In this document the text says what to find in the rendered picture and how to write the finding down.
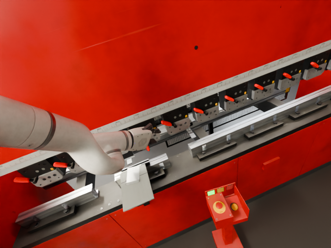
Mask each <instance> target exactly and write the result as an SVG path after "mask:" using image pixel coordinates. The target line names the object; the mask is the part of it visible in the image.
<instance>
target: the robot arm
mask: <svg viewBox="0 0 331 248"><path fill-rule="evenodd" d="M153 133H155V134H156V133H161V131H160V130H159V129H158V128H153V126H152V124H151V123H149V124H148V125H147V126H145V127H138V128H133V129H130V130H128V131H126V130H123V131H114V132H105V133H95V134H92V133H91V132H90V130H89V129H88V128H87V127H86V126H85V125H84V124H82V123H80V122H78V121H75V120H72V119H69V118H66V117H63V116H60V115H58V114H55V113H52V112H49V111H46V110H43V109H40V108H37V107H34V106H31V105H28V104H25V103H22V102H19V101H17V100H14V99H11V98H8V97H5V96H2V95H0V147H5V148H16V149H27V150H40V151H54V152H66V153H68V154H69V155H70V156H71V157H72V158H73V159H74V161H75V162H76V163H77V164H78V165H79V166H80V167H82V168H83V169H84V170H86V171H87V172H89V173H92V174H95V175H113V174H116V173H118V172H121V171H122V170H123V169H124V167H125V161H124V158H123V155H122V153H121V152H125V151H139V150H141V151H142V150H144V149H146V148H147V146H150V144H155V143H157V141H156V140H155V139H154V138H152V139H151V136H152V134H153Z"/></svg>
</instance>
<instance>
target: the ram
mask: <svg viewBox="0 0 331 248"><path fill-rule="evenodd" d="M329 40H331V0H0V95H2V96H5V97H8V98H11V99H14V100H17V101H19V102H22V103H25V104H28V105H31V106H34V107H37V108H40V109H43V110H46V111H49V112H52V113H55V114H58V115H60V116H63V117H66V118H69V119H72V120H75V121H78V122H80V123H82V124H84V125H85V126H86V127H87V128H88V129H89V130H90V131H92V130H94V129H97V128H99V127H102V126H105V125H107V124H110V123H113V122H116V121H118V120H121V119H123V118H126V117H129V116H131V115H134V114H137V113H139V112H142V111H145V110H147V109H150V108H152V107H155V106H158V105H160V104H163V103H166V102H168V101H171V100H174V99H176V98H179V97H181V96H184V95H187V94H189V93H192V92H195V91H198V90H200V89H203V88H205V87H208V86H211V85H213V84H216V83H219V82H221V81H224V80H227V79H229V78H232V77H234V76H237V75H239V74H242V73H244V72H247V71H250V70H252V69H255V68H258V67H260V66H263V65H266V64H268V63H271V62H274V61H276V60H279V59H282V58H284V57H287V56H290V55H292V54H295V53H297V52H300V51H303V50H305V49H308V48H311V47H313V46H316V45H319V44H321V43H324V42H326V41H329ZM329 49H331V45H329V46H326V47H324V48H321V49H318V50H316V51H313V52H311V53H308V54H305V55H303V56H300V57H298V58H295V59H292V60H290V61H287V62H284V63H282V64H279V65H276V66H274V67H271V68H269V69H266V70H263V71H261V72H258V73H256V74H253V75H250V76H248V77H245V78H242V79H240V80H237V81H235V82H232V83H229V84H227V85H224V86H222V87H219V88H216V89H214V90H211V91H209V92H206V93H203V94H200V95H198V96H195V97H193V98H190V99H187V100H185V101H182V102H180V103H177V104H174V105H172V106H170V107H167V108H164V109H162V110H159V111H157V112H154V113H151V114H149V115H146V116H144V117H141V118H138V119H136V120H133V121H130V122H128V123H125V124H122V125H120V126H117V127H115V128H112V129H109V130H107V131H104V132H102V133H105V132H114V131H119V130H122V129H124V128H127V127H129V126H132V125H135V124H137V123H140V122H143V121H145V120H148V119H150V118H153V117H156V116H158V115H161V114H163V113H166V112H169V111H171V110H174V109H176V108H179V107H181V106H184V105H187V104H189V103H192V102H194V101H197V100H200V99H202V98H205V97H207V96H210V95H213V94H215V93H218V92H221V91H223V90H226V89H228V88H231V87H234V86H236V85H239V84H241V83H244V82H246V81H249V80H252V79H254V78H257V77H259V76H262V75H265V74H267V73H270V72H272V71H275V70H278V69H280V68H283V67H285V66H288V65H290V64H293V63H296V62H298V61H301V60H303V59H306V58H308V57H311V56H314V55H316V54H319V53H321V52H324V51H326V50H329ZM37 151H39V150H27V149H16V148H5V147H0V165H2V164H5V163H7V162H10V161H13V160H15V159H18V158H21V157H23V156H26V155H29V154H31V153H34V152H37Z"/></svg>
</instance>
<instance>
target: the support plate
mask: <svg viewBox="0 0 331 248"><path fill-rule="evenodd" d="M142 174H143V175H142ZM139 175H140V176H139V182H137V183H134V184H130V185H126V184H125V183H126V180H127V171H126V172H124V173H122V174H120V180H121V183H122V184H121V192H122V203H123V212H126V211H128V210H130V209H132V208H135V207H137V206H139V205H141V204H144V203H146V202H148V201H151V200H153V199H154V195H153V191H152V188H151V184H150V180H149V176H148V173H147V169H146V165H145V164H143V165H141V166H139Z"/></svg>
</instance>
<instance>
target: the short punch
mask: <svg viewBox="0 0 331 248"><path fill-rule="evenodd" d="M133 157H135V156H134V154H133V152H132V151H128V152H127V153H125V154H123V158H124V161H125V160H128V159H130V158H133Z"/></svg>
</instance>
